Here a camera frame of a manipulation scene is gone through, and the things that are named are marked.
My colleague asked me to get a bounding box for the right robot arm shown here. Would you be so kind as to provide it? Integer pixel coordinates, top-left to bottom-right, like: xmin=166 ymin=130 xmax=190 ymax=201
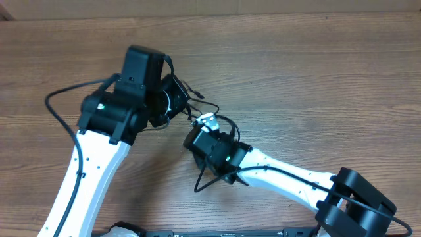
xmin=183 ymin=126 xmax=397 ymax=236

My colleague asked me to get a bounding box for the black usb cable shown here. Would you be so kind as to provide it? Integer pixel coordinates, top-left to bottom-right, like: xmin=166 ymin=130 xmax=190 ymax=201
xmin=179 ymin=79 xmax=241 ymax=142

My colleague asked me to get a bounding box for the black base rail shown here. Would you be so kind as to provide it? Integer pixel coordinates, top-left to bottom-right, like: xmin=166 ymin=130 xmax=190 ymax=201
xmin=98 ymin=221 xmax=320 ymax=237

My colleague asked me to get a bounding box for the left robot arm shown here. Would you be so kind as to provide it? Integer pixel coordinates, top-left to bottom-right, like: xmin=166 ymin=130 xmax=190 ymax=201
xmin=39 ymin=45 xmax=189 ymax=236

